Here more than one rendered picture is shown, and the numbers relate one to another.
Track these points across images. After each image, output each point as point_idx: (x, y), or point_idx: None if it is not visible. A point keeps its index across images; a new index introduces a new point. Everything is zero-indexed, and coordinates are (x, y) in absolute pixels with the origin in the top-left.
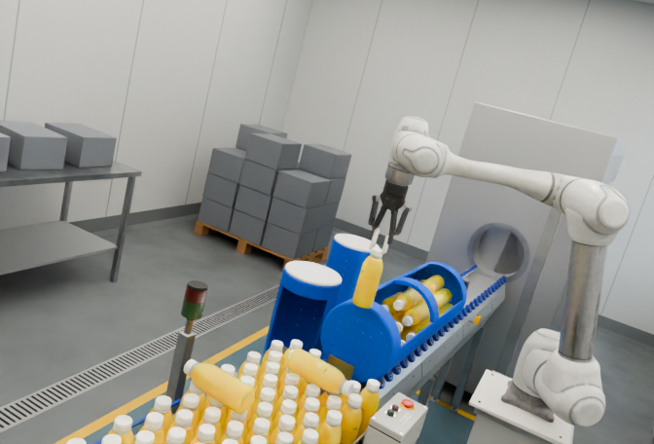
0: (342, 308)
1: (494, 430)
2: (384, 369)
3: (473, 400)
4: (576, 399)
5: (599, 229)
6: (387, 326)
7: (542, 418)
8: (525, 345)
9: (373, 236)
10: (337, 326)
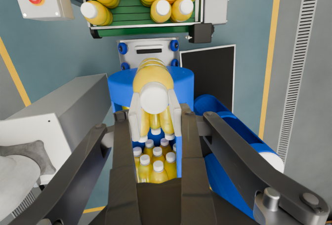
0: (180, 78)
1: None
2: (114, 73)
3: (53, 118)
4: None
5: None
6: (118, 84)
7: (5, 146)
8: (7, 193)
9: (176, 100)
10: (176, 72)
